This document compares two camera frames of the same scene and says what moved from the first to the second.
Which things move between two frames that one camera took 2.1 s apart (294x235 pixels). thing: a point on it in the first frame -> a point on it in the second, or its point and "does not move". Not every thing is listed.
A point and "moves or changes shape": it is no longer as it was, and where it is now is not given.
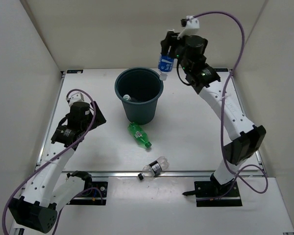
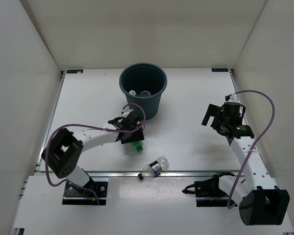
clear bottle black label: x=154 y=168 does not move
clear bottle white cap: x=127 y=97 -> x=132 y=92
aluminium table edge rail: x=134 y=173 does not move
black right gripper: x=171 y=43 -> x=214 y=110
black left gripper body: x=99 y=119 -> x=134 y=136
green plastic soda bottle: x=139 y=134 moves or changes shape
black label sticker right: x=221 y=70 does not move
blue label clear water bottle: x=165 y=66 -> x=145 y=94
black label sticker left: x=74 y=71 does not move
